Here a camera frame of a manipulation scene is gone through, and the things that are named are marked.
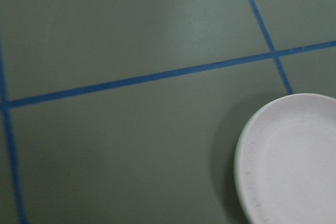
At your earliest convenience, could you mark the cream plate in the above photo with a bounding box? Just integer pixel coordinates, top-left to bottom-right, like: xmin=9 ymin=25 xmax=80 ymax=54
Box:
xmin=234 ymin=95 xmax=289 ymax=222

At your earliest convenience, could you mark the pink plate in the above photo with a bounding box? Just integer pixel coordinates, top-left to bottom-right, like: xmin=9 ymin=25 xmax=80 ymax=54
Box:
xmin=237 ymin=93 xmax=336 ymax=224

